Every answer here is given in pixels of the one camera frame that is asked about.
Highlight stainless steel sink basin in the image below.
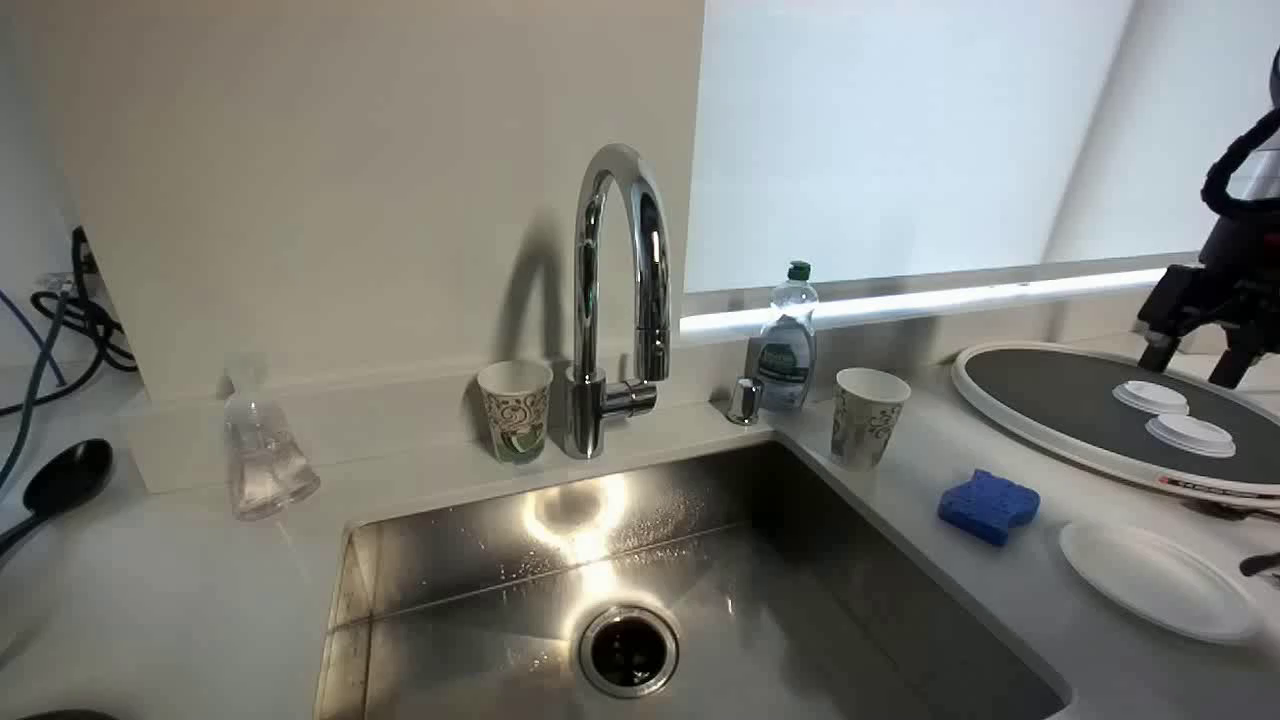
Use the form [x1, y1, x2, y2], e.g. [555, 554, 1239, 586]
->
[313, 430, 1076, 720]

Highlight blue sponge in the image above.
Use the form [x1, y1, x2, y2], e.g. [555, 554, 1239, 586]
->
[935, 467, 1043, 546]

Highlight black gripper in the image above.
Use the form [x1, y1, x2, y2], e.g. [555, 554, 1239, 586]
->
[1131, 213, 1280, 393]

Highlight round white-rimmed grey tray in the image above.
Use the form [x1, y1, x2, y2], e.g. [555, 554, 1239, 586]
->
[948, 335, 1280, 516]

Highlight patterned paper cup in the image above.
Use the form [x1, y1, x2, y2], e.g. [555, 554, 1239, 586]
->
[470, 354, 555, 467]
[826, 365, 916, 472]

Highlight black sink drain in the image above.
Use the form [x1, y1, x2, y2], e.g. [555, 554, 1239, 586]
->
[570, 595, 682, 699]

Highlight green-capped dish soap bottle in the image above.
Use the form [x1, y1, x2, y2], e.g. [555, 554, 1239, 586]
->
[748, 255, 822, 416]

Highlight black wall cables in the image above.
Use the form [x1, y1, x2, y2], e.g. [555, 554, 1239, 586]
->
[29, 224, 138, 405]

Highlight white plate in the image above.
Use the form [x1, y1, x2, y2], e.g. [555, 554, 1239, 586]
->
[1056, 516, 1264, 652]

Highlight black ladle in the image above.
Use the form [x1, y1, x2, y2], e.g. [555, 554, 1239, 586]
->
[0, 436, 116, 554]

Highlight white window blind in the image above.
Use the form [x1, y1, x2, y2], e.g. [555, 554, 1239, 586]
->
[681, 0, 1280, 298]

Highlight small chrome sink button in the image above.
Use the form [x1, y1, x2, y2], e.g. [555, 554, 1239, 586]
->
[711, 377, 769, 426]

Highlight clear soap dispenser bottle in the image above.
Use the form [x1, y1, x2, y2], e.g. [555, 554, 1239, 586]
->
[214, 353, 324, 520]

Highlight small white round lid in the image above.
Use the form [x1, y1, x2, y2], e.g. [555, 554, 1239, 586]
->
[1138, 409, 1239, 459]
[1111, 377, 1191, 416]

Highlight chrome gooseneck faucet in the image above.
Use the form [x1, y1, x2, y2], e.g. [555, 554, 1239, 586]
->
[546, 138, 675, 462]

